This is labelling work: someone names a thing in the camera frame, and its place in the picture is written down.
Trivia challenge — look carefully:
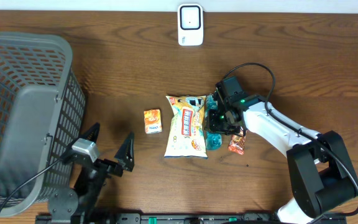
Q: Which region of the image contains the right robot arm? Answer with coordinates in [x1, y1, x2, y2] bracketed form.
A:
[204, 77, 358, 223]

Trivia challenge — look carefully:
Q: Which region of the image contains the white barcode scanner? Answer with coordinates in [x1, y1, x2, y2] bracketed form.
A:
[177, 3, 204, 46]

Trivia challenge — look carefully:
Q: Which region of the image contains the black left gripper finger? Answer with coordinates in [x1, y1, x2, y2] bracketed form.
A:
[114, 132, 134, 172]
[81, 123, 100, 143]

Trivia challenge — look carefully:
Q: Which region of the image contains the small orange snack box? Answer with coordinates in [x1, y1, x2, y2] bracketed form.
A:
[144, 109, 162, 134]

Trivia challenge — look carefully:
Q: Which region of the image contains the grey plastic shopping basket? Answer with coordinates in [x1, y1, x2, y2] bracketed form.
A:
[0, 32, 86, 217]

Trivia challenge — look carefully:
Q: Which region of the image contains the teal Listerine mouthwash bottle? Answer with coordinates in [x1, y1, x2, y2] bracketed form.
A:
[204, 95, 223, 151]

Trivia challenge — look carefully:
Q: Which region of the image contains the red Top chocolate bar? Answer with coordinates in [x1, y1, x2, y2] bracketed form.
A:
[227, 128, 246, 155]

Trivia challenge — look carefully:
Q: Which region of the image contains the large yellow snack bag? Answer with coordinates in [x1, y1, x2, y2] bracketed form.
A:
[164, 96, 208, 159]

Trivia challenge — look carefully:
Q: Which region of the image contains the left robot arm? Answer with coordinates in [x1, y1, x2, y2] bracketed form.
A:
[48, 123, 135, 223]

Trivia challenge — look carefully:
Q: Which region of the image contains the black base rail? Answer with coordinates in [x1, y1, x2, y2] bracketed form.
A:
[35, 212, 348, 224]

